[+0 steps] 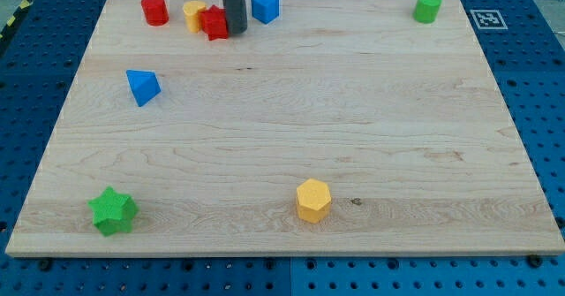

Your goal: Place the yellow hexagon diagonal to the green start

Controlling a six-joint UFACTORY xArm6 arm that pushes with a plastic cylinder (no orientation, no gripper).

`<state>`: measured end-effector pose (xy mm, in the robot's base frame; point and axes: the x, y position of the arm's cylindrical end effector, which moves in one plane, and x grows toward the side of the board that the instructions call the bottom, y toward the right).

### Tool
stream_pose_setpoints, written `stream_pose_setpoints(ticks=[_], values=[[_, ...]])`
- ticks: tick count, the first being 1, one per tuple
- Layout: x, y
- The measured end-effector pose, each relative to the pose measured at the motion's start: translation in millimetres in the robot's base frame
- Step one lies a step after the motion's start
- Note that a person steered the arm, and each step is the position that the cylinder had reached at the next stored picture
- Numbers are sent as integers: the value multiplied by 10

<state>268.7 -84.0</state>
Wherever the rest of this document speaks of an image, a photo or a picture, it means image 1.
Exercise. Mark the wooden board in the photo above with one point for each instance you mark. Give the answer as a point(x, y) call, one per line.
point(404, 121)

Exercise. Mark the yellow cylinder block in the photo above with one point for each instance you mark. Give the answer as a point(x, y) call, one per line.
point(192, 10)

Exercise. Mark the green star block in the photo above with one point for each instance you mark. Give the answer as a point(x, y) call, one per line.
point(113, 212)

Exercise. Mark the yellow hexagon block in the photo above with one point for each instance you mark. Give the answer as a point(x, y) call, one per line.
point(313, 200)

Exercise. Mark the blue triangular prism block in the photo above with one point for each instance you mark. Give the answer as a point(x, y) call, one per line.
point(144, 85)

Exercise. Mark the green cylinder block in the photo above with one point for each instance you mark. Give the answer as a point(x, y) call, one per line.
point(426, 11)

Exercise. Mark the white fiducial marker tag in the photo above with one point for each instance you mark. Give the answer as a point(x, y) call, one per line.
point(487, 19)

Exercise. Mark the red star block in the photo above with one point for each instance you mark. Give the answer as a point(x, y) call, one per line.
point(214, 23)

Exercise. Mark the red cylinder block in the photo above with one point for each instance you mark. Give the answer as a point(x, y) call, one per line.
point(155, 12)

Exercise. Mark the blue cube block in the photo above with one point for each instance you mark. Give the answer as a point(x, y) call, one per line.
point(265, 11)

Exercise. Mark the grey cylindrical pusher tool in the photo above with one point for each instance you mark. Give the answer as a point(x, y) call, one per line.
point(236, 16)

